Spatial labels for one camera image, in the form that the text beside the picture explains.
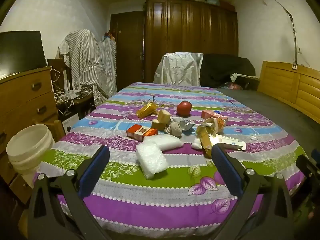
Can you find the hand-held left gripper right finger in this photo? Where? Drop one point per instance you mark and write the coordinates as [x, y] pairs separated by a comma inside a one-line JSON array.
[[226, 170]]

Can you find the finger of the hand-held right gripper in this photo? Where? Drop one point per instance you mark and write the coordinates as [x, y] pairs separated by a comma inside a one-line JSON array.
[[307, 167]]

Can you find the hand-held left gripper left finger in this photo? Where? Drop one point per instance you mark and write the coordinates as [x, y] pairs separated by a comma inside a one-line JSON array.
[[96, 167]]

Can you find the white packet with blue print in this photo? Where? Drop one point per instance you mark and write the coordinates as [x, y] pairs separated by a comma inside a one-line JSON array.
[[231, 142]]

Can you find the bubble wrap bag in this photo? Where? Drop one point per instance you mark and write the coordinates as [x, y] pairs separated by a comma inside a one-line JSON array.
[[151, 160], [165, 142]]

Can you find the orange and white box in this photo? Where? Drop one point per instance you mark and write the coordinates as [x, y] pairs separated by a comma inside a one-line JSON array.
[[141, 132]]

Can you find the white plastic bucket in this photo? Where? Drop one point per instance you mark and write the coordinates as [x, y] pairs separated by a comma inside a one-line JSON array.
[[27, 140]]

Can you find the gold foil packet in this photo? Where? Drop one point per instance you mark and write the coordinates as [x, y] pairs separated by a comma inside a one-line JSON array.
[[146, 110]]

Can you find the torn brown paper bag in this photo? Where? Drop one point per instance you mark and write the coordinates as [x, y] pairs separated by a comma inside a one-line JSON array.
[[205, 140]]

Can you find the black and white carton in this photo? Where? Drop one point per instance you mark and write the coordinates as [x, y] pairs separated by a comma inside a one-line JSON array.
[[70, 123]]

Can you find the pink tissue box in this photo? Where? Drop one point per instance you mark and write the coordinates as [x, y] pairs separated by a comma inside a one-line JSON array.
[[211, 115]]

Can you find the silver foil wrapper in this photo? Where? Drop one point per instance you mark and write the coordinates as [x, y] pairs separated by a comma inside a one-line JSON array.
[[186, 124]]

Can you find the small dark wooden table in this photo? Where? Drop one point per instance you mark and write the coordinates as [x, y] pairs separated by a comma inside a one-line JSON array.
[[85, 103]]

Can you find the crumpled grey wrapper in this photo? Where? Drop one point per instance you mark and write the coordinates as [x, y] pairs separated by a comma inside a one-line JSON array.
[[173, 129]]

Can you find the tan cardboard box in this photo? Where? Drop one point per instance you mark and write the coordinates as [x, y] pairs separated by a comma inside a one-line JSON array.
[[157, 125]]

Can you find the red apple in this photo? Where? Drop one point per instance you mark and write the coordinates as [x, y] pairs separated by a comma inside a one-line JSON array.
[[184, 108]]

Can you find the white router with antennas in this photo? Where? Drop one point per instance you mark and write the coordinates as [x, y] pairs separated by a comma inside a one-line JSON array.
[[72, 90]]

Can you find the tan sponge blocks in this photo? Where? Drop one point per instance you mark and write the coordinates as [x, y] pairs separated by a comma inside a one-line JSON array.
[[164, 117]]

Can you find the red plastic bag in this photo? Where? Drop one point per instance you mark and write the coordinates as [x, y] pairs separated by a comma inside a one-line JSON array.
[[235, 86]]

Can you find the wooden headboard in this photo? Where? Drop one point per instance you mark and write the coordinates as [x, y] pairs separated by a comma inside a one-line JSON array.
[[287, 85]]

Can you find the wooden chest of drawers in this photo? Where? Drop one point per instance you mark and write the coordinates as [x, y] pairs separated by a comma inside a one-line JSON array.
[[20, 100]]

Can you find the dark cloth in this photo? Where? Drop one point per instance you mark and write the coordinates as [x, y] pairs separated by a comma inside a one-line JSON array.
[[225, 67]]

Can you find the narrow striped pale shirt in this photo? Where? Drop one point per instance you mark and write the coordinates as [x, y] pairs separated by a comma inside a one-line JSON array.
[[108, 62]]

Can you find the crinkled white plastic cover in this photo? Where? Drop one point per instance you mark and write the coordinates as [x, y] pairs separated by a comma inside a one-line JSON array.
[[178, 67]]

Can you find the wide striped grey shirt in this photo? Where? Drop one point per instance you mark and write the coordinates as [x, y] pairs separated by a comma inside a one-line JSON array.
[[80, 55]]

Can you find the dark wooden door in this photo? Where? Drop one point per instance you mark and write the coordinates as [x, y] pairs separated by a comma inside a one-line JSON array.
[[127, 50]]

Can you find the black monitor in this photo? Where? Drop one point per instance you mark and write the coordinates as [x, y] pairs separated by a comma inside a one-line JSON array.
[[20, 52]]

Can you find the dark wooden wardrobe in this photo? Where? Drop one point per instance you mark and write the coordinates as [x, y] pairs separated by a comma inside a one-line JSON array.
[[190, 30]]

